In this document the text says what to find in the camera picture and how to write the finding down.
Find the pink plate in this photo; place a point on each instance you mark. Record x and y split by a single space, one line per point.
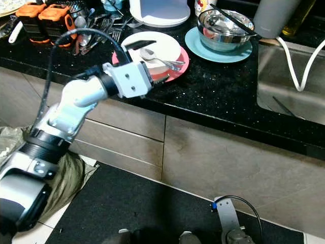
180 71

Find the teal plate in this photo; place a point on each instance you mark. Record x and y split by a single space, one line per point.
213 57

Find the grey robot foot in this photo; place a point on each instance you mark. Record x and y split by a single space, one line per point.
190 239
123 237

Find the steel cutlery heap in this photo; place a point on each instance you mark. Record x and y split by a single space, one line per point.
89 33

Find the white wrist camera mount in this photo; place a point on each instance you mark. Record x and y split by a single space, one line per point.
134 79
226 216

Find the orange black battery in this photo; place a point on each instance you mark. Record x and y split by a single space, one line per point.
56 25
30 23

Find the grey green woven sack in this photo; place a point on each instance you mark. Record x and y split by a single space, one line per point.
68 183

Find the white printed mug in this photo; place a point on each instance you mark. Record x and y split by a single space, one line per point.
203 6

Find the steel bowl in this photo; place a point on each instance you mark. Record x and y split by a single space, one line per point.
221 38

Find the blue mug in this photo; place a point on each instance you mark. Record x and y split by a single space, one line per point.
111 4

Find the steel fork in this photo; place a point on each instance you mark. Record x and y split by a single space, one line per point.
118 36

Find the black floor mat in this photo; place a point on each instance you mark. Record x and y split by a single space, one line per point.
157 208

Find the grey robot left foot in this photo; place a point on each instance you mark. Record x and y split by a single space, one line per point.
123 237

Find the white ceramic spoon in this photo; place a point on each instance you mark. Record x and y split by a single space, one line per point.
14 33

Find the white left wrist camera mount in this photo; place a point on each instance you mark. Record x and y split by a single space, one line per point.
134 79

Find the grey robot right foot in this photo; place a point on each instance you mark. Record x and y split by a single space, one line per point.
190 239

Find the white stacked food container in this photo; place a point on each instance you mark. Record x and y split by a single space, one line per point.
157 15

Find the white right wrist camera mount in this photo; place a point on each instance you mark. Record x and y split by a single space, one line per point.
226 216

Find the steel sink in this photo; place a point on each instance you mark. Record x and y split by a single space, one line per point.
315 101

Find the grey vacuum flask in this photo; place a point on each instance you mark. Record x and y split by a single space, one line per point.
274 15

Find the white bowl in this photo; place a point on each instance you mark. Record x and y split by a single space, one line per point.
162 43

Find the cream plate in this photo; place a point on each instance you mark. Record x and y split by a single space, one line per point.
7 6

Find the yellow oil bottle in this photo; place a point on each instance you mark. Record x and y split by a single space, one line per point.
297 23

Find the grey drawer front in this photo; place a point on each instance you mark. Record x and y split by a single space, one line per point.
132 119
122 150
122 169

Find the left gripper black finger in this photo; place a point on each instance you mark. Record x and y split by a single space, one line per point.
160 79
139 44

